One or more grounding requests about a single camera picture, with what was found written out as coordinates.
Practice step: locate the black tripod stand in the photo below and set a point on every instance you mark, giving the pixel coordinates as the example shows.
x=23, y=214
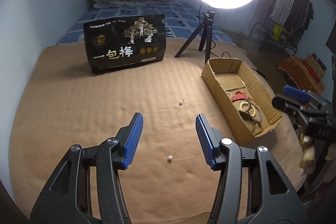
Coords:
x=205, y=28

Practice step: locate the blue patterned bed sheet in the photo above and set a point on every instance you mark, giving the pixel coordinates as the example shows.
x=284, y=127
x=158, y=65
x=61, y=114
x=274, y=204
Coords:
x=181, y=19

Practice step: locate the open cardboard box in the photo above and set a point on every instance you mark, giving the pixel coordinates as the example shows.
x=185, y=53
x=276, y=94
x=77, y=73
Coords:
x=235, y=88

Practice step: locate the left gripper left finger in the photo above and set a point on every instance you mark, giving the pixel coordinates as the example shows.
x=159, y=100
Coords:
x=128, y=138

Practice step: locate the plush toy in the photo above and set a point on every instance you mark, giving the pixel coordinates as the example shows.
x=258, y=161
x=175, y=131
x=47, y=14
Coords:
x=308, y=161

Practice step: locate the blue thin bangle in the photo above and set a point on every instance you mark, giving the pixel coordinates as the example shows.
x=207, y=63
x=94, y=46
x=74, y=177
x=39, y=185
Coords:
x=258, y=121

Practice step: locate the black snack bag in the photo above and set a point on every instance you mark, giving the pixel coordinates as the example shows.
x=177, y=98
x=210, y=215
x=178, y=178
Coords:
x=124, y=42

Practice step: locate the orange cloth covered box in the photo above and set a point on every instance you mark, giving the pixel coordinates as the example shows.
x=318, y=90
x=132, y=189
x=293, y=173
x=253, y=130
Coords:
x=297, y=74

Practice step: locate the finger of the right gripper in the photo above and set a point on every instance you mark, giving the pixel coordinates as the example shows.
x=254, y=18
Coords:
x=292, y=108
x=295, y=95

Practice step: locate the black clothes rack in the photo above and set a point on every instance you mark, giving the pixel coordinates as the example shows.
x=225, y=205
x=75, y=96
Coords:
x=283, y=26

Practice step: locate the cardboard box with red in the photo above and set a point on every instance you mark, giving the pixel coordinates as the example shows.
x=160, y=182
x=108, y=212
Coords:
x=316, y=67

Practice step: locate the yellow crate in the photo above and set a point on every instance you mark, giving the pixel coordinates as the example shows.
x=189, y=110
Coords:
x=279, y=32

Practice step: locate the dark hanging clothes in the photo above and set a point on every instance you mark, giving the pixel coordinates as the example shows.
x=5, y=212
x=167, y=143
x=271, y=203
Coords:
x=299, y=18

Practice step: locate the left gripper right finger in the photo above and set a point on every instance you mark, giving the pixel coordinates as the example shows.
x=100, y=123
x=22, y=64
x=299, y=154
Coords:
x=209, y=139

